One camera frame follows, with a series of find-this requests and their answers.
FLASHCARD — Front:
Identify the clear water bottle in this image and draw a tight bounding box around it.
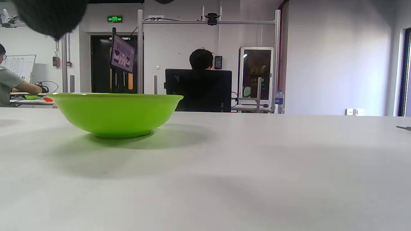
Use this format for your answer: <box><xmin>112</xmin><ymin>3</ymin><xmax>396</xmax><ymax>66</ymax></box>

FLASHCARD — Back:
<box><xmin>275</xmin><ymin>90</ymin><xmax>285</xmax><ymax>114</ymax></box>

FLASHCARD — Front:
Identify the black double door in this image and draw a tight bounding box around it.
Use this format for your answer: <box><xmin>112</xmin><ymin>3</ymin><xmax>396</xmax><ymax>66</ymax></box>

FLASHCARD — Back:
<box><xmin>90</xmin><ymin>35</ymin><xmax>139</xmax><ymax>94</ymax></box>

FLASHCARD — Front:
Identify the person's right hand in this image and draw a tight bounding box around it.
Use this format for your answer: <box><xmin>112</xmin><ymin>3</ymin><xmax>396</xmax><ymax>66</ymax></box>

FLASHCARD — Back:
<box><xmin>12</xmin><ymin>0</ymin><xmax>88</xmax><ymax>40</ymax></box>

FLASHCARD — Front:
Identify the tilted mounted monitor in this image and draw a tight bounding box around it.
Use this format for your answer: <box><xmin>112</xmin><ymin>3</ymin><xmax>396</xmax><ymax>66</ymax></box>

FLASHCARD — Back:
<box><xmin>110</xmin><ymin>28</ymin><xmax>136</xmax><ymax>73</ymax></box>

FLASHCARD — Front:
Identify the dark window frame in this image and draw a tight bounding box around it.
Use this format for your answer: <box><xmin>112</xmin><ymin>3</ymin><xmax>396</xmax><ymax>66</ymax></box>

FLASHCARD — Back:
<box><xmin>398</xmin><ymin>27</ymin><xmax>411</xmax><ymax>117</ymax></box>

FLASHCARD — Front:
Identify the white mounted camera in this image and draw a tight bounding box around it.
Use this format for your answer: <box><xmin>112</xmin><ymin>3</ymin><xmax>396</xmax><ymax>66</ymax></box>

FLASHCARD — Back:
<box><xmin>0</xmin><ymin>9</ymin><xmax>19</xmax><ymax>28</ymax></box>

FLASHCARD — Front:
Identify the black office chair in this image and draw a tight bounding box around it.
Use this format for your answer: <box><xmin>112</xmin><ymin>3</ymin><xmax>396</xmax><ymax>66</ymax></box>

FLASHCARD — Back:
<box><xmin>164</xmin><ymin>69</ymin><xmax>233</xmax><ymax>113</ymax></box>

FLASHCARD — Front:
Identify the aluminium frame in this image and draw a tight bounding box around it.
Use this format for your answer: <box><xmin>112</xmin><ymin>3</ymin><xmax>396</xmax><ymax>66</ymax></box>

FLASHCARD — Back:
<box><xmin>137</xmin><ymin>9</ymin><xmax>281</xmax><ymax>113</ymax></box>

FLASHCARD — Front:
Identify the black mounted camera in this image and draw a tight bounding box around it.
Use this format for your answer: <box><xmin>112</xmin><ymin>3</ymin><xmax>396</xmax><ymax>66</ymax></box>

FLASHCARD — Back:
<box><xmin>204</xmin><ymin>12</ymin><xmax>221</xmax><ymax>26</ymax></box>

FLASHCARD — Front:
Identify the white framed display kiosk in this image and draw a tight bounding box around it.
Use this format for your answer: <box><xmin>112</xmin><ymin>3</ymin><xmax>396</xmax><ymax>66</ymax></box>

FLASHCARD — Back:
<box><xmin>238</xmin><ymin>47</ymin><xmax>274</xmax><ymax>108</ymax></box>

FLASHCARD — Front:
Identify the whiteboard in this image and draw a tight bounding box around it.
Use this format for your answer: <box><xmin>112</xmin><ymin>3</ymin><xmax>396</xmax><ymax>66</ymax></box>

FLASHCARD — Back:
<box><xmin>0</xmin><ymin>54</ymin><xmax>37</xmax><ymax>83</ymax></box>

